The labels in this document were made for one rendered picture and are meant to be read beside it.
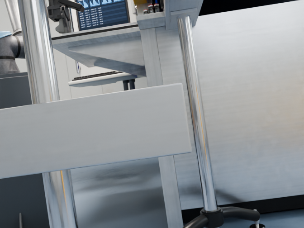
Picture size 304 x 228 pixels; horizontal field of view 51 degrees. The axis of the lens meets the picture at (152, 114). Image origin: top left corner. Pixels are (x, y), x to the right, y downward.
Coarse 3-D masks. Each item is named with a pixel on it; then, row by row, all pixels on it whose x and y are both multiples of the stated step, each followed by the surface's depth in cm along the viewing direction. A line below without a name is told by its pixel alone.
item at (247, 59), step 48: (240, 48) 132; (288, 48) 131; (240, 96) 132; (288, 96) 131; (192, 144) 133; (240, 144) 132; (288, 144) 131; (192, 192) 133; (240, 192) 132; (288, 192) 131
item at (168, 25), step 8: (160, 0) 116; (168, 0) 98; (176, 0) 99; (184, 0) 100; (192, 0) 102; (200, 0) 103; (168, 8) 106; (176, 8) 107; (184, 8) 108; (192, 8) 109; (200, 8) 111; (168, 16) 115; (168, 24) 125; (176, 24) 127; (192, 24) 131
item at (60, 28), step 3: (60, 21) 146; (66, 21) 146; (60, 24) 146; (57, 27) 147; (60, 27) 146; (63, 27) 146; (66, 27) 145; (57, 30) 147; (60, 30) 147; (63, 30) 146; (66, 30) 146
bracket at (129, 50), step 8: (112, 40) 145; (120, 40) 145; (128, 40) 144; (136, 40) 144; (72, 48) 146; (80, 48) 146; (88, 48) 145; (96, 48) 145; (104, 48) 145; (112, 48) 145; (120, 48) 145; (128, 48) 144; (136, 48) 144; (96, 56) 147; (104, 56) 145; (112, 56) 145; (120, 56) 145; (128, 56) 144; (136, 56) 144; (136, 64) 146; (144, 64) 144
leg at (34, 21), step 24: (24, 0) 57; (24, 24) 57; (48, 24) 59; (24, 48) 58; (48, 48) 58; (48, 72) 57; (48, 96) 57; (48, 192) 57; (72, 192) 59; (48, 216) 58; (72, 216) 58
